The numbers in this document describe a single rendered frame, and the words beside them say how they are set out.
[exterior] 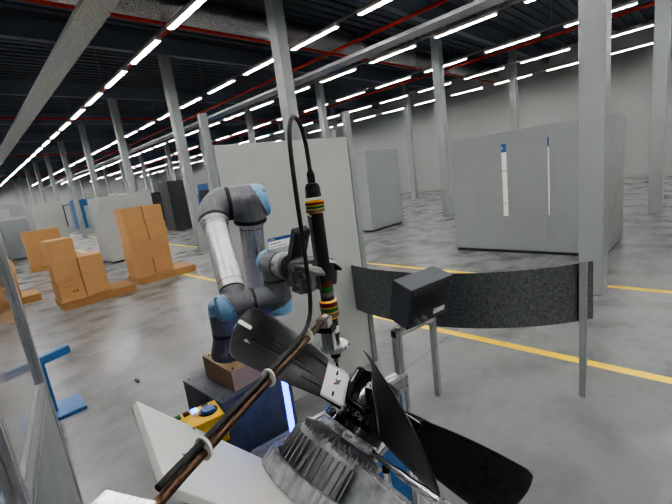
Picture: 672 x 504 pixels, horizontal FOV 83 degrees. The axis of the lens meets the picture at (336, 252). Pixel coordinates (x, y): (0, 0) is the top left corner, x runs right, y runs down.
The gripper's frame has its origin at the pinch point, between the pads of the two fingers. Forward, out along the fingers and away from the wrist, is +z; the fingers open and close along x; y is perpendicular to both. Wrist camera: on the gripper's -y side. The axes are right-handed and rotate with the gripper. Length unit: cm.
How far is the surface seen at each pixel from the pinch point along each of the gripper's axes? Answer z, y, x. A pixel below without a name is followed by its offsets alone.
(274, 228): -182, 11, -74
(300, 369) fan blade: 2.3, 19.5, 12.5
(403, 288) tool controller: -36, 27, -57
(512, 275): -63, 58, -181
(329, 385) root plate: 4.3, 25.0, 7.1
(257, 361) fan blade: 2.2, 13.9, 21.6
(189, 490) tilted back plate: 22.7, 17.3, 41.0
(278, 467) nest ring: 7.1, 34.6, 23.1
